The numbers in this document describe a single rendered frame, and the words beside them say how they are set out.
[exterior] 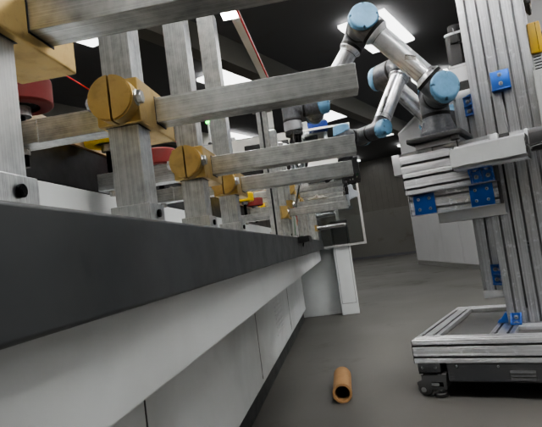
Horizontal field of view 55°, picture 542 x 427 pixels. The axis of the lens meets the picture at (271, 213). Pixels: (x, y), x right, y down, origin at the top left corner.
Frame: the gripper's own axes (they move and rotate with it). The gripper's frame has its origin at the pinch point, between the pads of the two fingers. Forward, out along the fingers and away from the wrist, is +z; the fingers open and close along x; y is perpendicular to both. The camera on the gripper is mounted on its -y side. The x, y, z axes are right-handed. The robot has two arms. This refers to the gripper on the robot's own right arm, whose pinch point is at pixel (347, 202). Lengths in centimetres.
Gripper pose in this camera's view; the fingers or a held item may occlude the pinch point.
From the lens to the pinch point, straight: 235.0
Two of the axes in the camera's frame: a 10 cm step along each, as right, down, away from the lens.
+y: 9.8, -1.5, -1.3
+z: 1.4, 9.9, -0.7
